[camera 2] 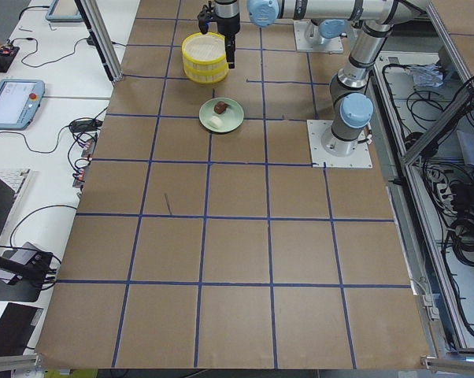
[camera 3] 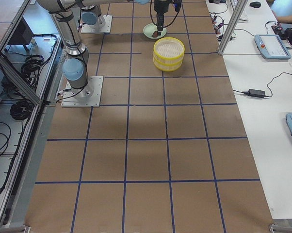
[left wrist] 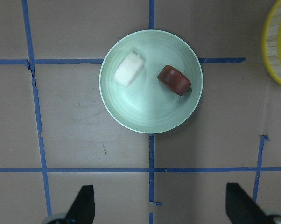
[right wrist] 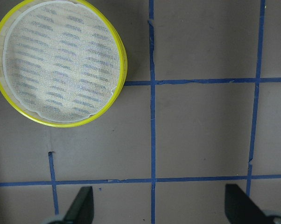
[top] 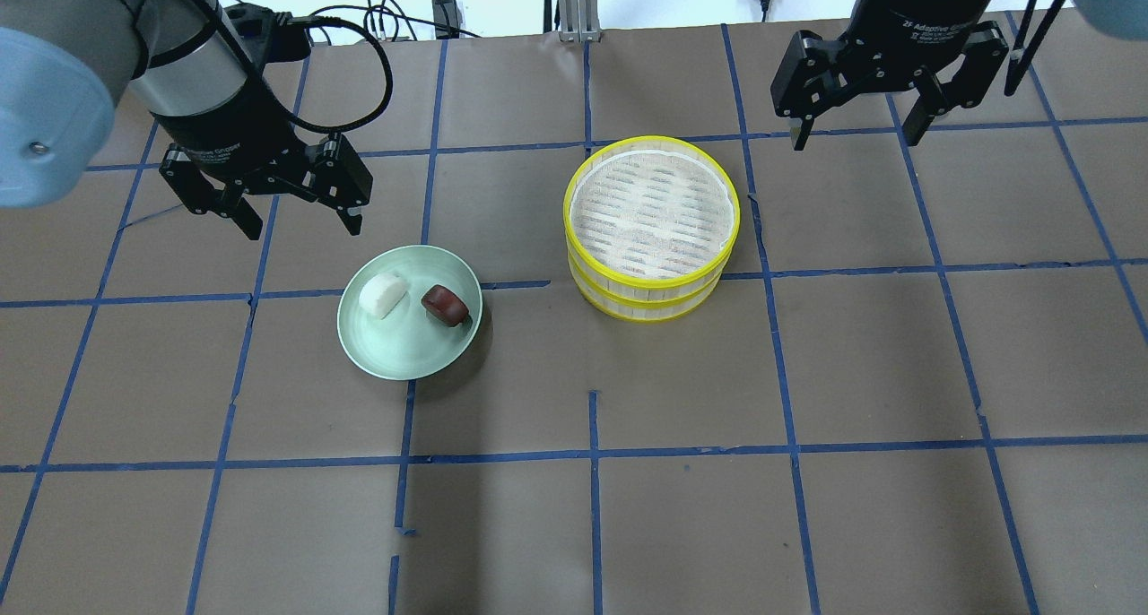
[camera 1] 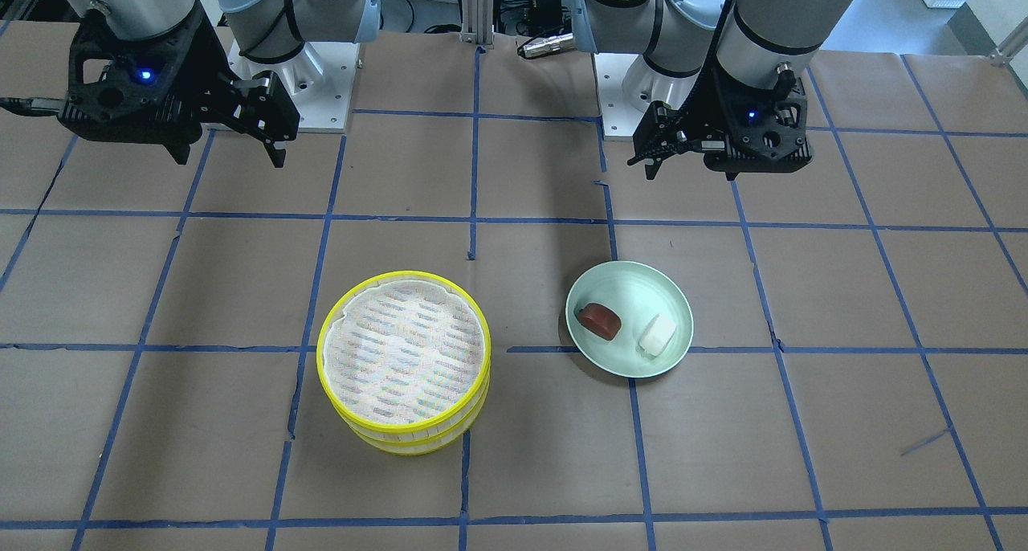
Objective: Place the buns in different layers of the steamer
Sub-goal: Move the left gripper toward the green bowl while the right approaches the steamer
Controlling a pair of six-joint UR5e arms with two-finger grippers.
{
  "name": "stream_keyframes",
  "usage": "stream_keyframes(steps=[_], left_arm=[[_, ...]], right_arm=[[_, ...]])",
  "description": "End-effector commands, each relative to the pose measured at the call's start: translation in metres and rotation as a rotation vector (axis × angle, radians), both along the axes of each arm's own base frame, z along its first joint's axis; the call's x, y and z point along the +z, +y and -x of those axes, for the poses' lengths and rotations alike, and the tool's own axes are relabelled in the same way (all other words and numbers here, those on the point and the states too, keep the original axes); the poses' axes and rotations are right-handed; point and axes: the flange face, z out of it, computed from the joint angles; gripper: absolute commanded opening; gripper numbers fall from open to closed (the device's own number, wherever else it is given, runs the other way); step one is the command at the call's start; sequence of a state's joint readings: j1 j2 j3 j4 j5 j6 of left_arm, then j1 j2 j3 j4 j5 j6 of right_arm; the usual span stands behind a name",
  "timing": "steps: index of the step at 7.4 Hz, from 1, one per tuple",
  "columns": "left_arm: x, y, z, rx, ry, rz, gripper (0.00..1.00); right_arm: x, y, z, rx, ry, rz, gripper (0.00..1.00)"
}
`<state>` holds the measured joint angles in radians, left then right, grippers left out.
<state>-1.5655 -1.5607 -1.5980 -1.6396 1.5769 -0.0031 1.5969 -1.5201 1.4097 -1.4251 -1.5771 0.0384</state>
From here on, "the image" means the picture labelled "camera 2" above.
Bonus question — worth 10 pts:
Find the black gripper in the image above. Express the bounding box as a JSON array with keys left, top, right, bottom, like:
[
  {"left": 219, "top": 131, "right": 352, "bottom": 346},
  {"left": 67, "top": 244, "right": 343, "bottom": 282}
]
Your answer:
[{"left": 224, "top": 35, "right": 235, "bottom": 69}]

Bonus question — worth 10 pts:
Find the yellow steamer layer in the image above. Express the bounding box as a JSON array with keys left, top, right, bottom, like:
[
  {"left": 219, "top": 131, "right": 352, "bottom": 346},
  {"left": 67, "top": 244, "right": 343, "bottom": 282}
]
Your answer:
[
  {"left": 181, "top": 32, "right": 226, "bottom": 66},
  {"left": 183, "top": 63, "right": 228, "bottom": 84}
]

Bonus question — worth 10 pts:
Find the white bun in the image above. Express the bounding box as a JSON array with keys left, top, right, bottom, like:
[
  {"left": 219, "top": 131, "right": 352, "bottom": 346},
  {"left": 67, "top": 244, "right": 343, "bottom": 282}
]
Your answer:
[{"left": 208, "top": 116, "right": 223, "bottom": 129}]

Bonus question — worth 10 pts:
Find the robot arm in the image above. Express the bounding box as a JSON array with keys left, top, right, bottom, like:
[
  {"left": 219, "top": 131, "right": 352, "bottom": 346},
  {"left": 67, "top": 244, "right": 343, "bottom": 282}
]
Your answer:
[
  {"left": 214, "top": 0, "right": 240, "bottom": 69},
  {"left": 246, "top": 0, "right": 429, "bottom": 157}
]

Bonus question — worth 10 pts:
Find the white steamer cloth liner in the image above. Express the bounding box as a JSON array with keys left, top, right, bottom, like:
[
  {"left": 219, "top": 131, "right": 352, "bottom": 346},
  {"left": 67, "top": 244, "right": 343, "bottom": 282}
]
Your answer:
[{"left": 184, "top": 35, "right": 224, "bottom": 61}]

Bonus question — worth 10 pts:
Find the brown bun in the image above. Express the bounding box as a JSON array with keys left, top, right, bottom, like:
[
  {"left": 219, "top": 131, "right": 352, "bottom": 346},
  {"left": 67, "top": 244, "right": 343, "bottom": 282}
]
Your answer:
[{"left": 213, "top": 101, "right": 228, "bottom": 114}]

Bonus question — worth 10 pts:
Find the green plate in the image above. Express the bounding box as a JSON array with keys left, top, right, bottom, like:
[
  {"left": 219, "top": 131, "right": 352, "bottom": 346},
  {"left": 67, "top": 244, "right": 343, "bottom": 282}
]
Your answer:
[{"left": 198, "top": 98, "right": 244, "bottom": 133}]

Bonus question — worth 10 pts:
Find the black power adapter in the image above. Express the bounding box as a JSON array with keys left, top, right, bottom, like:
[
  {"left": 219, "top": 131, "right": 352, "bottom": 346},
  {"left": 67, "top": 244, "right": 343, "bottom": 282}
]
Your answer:
[{"left": 69, "top": 119, "right": 102, "bottom": 133}]

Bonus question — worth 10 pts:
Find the blue teach pendant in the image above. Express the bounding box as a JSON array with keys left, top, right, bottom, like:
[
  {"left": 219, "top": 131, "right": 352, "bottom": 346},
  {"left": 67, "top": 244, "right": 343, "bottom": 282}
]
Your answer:
[
  {"left": 45, "top": 0, "right": 83, "bottom": 23},
  {"left": 0, "top": 79, "right": 45, "bottom": 131}
]

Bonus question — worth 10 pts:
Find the white keyboard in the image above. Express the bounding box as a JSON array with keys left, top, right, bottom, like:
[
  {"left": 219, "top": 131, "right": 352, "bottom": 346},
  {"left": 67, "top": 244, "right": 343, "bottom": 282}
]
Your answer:
[{"left": 0, "top": 169, "right": 33, "bottom": 198}]

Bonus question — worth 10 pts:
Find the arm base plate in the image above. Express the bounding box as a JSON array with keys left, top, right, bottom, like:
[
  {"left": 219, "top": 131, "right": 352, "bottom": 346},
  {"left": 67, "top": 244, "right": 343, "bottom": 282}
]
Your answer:
[
  {"left": 294, "top": 19, "right": 346, "bottom": 54},
  {"left": 306, "top": 120, "right": 372, "bottom": 169}
]

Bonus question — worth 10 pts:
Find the aluminium frame post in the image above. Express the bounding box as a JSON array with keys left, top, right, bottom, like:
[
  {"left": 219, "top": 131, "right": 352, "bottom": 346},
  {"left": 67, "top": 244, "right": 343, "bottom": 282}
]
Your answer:
[{"left": 75, "top": 0, "right": 123, "bottom": 83}]

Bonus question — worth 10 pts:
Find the black camera on stand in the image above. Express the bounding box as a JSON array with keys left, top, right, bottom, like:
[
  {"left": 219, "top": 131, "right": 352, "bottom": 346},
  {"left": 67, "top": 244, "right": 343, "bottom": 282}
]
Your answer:
[{"left": 0, "top": 249, "right": 51, "bottom": 282}]

